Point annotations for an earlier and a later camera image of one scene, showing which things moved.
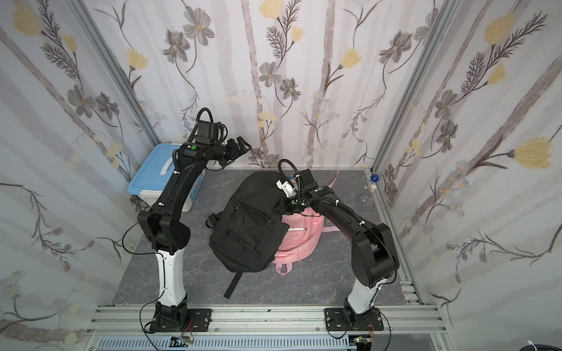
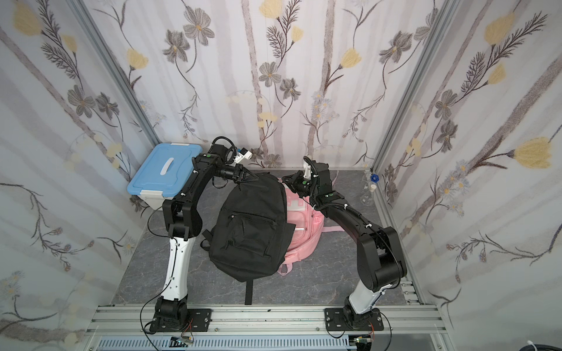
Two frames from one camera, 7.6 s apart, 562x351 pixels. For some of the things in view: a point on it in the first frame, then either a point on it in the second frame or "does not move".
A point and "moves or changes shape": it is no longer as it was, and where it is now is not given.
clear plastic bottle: (369, 180) does not move
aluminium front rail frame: (405, 327) does not move
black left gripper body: (227, 152) -> (232, 172)
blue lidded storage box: (154, 175) does not move
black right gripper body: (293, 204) -> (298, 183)
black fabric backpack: (244, 236) moves or changes shape
